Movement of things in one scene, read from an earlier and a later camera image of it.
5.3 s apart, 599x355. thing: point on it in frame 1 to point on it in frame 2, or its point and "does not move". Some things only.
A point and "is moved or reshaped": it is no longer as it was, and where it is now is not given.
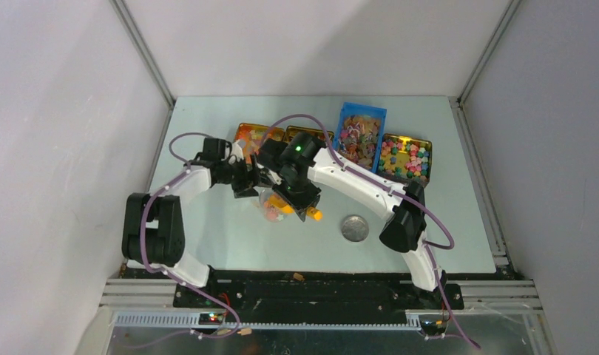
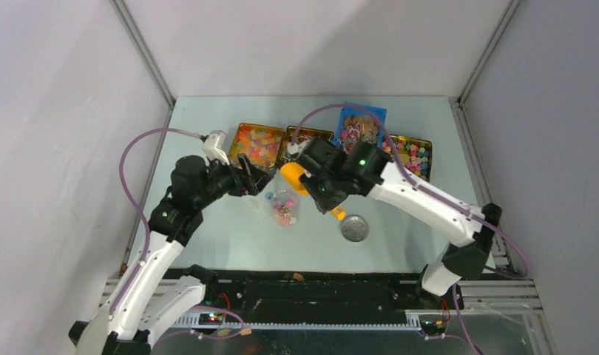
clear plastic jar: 273,205 is moved or reshaped
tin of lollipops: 319,134 does not move
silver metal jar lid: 355,228 does not move
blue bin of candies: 359,133 does not move
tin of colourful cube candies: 405,158 does not move
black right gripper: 300,205 to 325,204
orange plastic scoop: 276,201 is moved or reshaped
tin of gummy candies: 251,136 does not move
